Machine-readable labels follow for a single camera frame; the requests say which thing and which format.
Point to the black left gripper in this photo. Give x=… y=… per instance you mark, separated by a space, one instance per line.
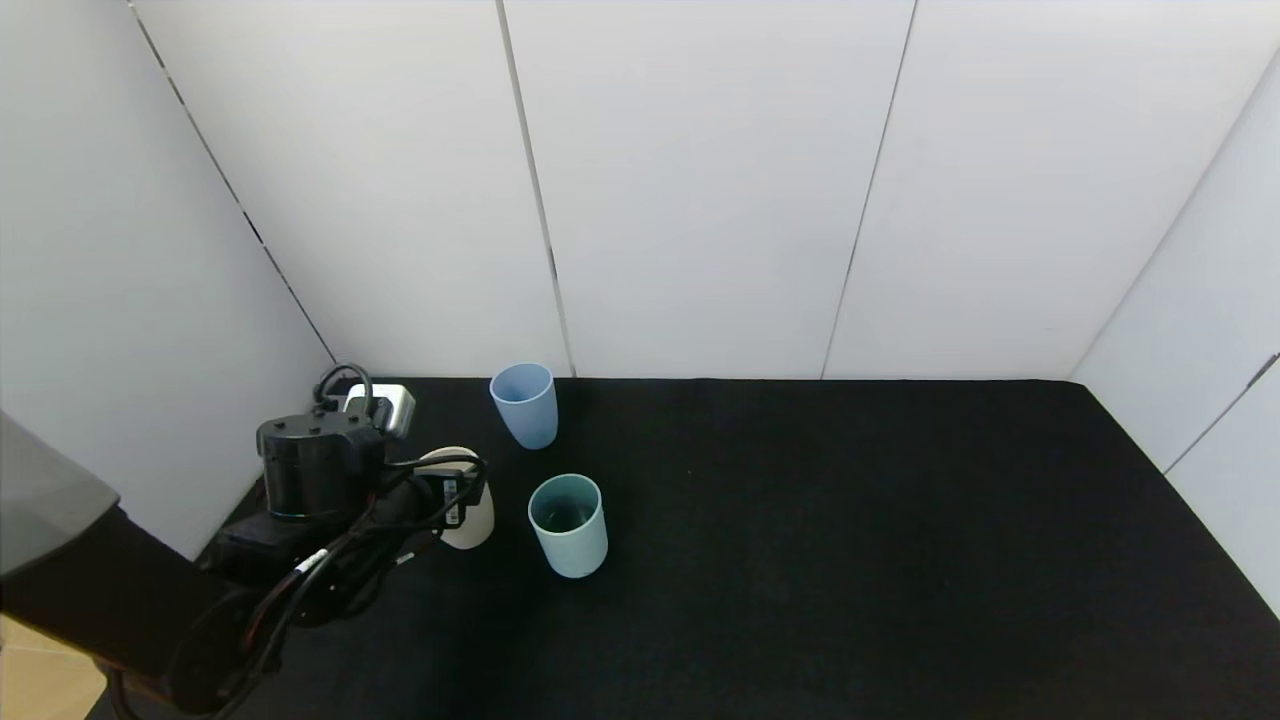
x=452 y=502

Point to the beige plastic cup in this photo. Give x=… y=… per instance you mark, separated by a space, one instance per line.
x=480 y=520

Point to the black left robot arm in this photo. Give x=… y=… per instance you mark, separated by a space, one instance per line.
x=110 y=590

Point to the light blue plastic cup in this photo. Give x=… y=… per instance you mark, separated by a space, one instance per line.
x=530 y=420

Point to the teal plastic cup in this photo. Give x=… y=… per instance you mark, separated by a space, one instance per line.
x=571 y=550

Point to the black table cloth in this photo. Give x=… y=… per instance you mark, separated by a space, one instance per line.
x=850 y=560

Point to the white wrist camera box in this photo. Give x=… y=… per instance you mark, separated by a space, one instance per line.
x=392 y=408

